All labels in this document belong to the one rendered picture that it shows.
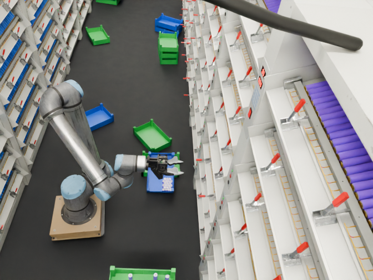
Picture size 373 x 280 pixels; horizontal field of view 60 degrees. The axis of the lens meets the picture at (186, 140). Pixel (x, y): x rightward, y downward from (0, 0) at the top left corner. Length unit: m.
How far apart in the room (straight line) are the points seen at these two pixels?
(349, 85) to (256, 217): 0.65
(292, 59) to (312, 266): 0.53
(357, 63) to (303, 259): 0.47
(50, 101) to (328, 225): 1.48
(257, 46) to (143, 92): 2.27
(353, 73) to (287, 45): 0.30
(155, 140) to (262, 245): 1.90
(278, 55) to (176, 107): 2.32
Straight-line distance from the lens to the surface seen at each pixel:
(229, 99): 1.54
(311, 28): 0.65
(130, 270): 1.65
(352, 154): 0.79
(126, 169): 1.78
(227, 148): 1.54
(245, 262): 1.28
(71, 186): 2.08
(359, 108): 0.57
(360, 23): 0.85
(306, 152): 0.81
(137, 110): 3.12
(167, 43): 3.83
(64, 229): 2.24
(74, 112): 1.92
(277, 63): 0.93
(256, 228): 1.12
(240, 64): 1.42
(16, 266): 2.36
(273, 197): 0.96
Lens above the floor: 2.05
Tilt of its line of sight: 46 degrees down
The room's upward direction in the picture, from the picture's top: 8 degrees clockwise
